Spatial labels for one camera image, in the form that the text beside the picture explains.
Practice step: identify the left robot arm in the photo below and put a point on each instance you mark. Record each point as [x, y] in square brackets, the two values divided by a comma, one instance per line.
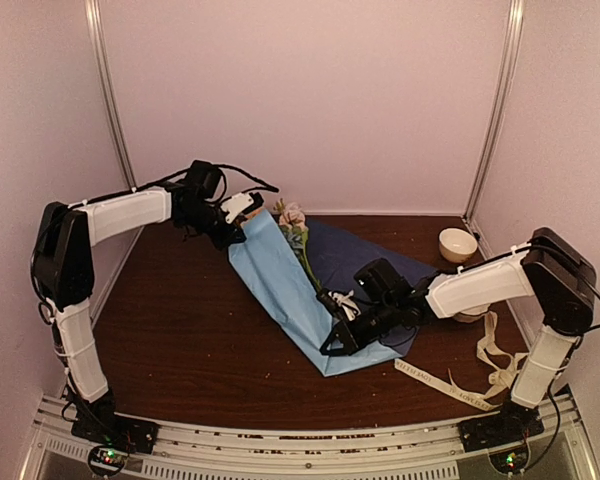
[63, 275]

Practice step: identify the aluminium frame post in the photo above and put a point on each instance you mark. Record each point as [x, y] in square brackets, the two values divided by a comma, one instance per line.
[97, 36]
[507, 69]

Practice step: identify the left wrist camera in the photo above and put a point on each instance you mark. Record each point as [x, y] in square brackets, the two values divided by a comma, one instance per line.
[242, 203]

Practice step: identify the left aluminium frame post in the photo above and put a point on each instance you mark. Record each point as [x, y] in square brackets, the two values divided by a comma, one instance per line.
[97, 36]

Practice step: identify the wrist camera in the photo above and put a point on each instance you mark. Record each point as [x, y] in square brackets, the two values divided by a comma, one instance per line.
[242, 203]
[340, 305]

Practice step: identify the front aluminium rail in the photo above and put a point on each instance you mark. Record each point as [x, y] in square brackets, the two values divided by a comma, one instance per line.
[420, 451]

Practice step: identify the plain white bowl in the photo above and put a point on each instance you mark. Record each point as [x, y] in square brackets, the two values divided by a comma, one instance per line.
[457, 245]

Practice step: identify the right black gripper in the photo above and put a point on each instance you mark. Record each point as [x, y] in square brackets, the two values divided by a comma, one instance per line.
[341, 331]

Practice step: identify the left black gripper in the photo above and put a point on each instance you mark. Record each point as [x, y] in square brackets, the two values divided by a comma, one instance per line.
[232, 234]

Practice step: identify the right aluminium frame post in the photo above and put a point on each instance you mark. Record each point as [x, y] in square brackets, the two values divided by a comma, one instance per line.
[507, 69]

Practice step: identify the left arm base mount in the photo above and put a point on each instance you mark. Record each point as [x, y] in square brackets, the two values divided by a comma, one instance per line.
[128, 434]

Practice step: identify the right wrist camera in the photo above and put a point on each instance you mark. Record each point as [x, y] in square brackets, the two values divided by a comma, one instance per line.
[340, 305]

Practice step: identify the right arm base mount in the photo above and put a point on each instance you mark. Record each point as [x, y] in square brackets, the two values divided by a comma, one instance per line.
[497, 430]

